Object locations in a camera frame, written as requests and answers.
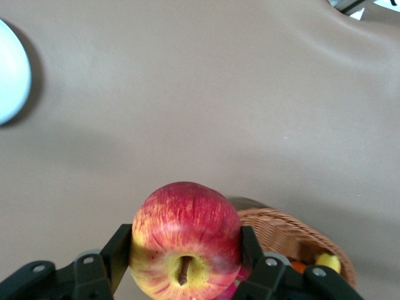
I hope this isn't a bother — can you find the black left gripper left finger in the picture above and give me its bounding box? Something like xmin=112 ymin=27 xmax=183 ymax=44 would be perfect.
xmin=0 ymin=223 xmax=134 ymax=300

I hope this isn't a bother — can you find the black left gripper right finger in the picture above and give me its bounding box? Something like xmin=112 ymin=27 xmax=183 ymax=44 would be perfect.
xmin=232 ymin=224 xmax=366 ymax=300

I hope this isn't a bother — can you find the yellow banana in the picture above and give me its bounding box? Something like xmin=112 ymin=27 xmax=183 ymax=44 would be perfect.
xmin=314 ymin=252 xmax=342 ymax=273

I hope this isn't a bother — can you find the red yellow apple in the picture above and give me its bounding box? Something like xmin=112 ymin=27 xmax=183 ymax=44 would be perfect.
xmin=129 ymin=181 xmax=248 ymax=300

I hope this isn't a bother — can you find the brown wicker basket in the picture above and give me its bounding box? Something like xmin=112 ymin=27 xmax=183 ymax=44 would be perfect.
xmin=234 ymin=207 xmax=358 ymax=290

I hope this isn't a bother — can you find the brown table mat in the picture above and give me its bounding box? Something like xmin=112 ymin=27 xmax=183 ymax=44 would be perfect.
xmin=0 ymin=0 xmax=400 ymax=300

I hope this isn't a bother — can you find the light blue plate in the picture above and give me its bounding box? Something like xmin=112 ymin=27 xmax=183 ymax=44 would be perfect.
xmin=0 ymin=18 xmax=32 ymax=126

